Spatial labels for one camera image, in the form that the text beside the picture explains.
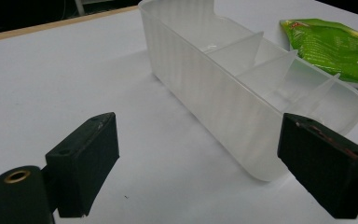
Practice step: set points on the translucent plastic divided storage box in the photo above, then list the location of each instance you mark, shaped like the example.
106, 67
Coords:
230, 93

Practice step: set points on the white metal stand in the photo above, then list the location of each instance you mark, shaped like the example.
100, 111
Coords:
82, 5

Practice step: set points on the green snack packet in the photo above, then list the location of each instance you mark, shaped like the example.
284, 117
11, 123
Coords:
332, 46

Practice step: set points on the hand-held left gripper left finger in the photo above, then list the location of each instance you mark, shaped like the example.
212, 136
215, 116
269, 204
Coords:
80, 165

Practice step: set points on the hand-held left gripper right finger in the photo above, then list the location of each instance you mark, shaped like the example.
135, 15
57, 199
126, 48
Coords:
326, 168

